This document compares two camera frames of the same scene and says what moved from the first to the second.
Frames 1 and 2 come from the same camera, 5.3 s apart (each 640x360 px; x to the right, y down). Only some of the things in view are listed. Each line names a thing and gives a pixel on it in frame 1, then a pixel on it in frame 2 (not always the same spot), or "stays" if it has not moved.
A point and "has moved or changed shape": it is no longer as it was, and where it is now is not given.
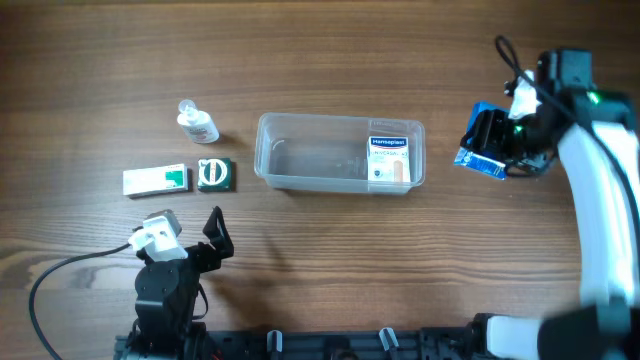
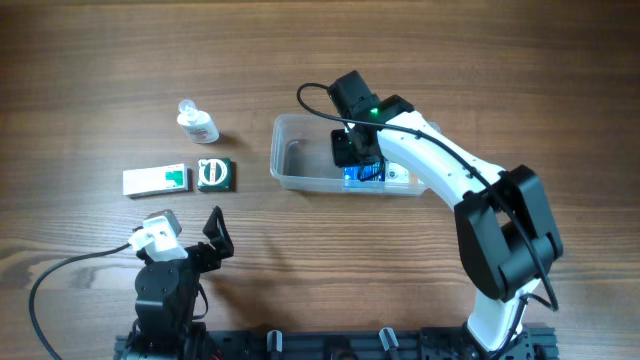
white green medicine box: x=154 y=180 stays
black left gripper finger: x=217 y=233 stays
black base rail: x=426 y=343 stays
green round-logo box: x=214 y=175 stays
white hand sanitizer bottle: x=198 y=124 stays
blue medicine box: x=476 y=162 to x=370 y=172
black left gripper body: x=204 y=254 stays
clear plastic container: x=340 y=153 has moved or changed shape
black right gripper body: x=512 y=142 to x=344 y=150
